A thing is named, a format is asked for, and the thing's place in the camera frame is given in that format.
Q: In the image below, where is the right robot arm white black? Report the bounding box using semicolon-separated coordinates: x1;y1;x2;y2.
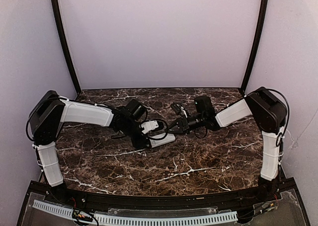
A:
167;87;290;182

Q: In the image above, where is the white remote control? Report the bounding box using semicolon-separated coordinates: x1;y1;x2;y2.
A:
150;133;176;148

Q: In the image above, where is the white slotted cable duct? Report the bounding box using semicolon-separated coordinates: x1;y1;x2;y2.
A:
32;200;238;226

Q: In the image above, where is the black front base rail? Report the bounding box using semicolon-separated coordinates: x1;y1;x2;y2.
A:
17;178;310;226

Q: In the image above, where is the right black frame post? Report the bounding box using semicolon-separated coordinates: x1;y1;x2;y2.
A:
240;0;268;93

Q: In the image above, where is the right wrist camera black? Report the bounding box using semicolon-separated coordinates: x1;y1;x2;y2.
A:
171;102;188;118

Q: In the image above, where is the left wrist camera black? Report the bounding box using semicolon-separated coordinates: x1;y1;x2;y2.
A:
140;120;159;134

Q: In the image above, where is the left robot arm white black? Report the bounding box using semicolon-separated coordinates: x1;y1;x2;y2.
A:
25;90;151;187

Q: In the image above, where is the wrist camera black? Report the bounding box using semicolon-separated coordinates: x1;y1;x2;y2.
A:
140;120;159;134
171;102;188;118

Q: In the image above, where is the left black frame post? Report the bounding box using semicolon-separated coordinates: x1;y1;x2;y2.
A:
51;0;81;95

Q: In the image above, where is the black frame post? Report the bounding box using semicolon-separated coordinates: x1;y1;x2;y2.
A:
51;0;81;95
240;0;268;93

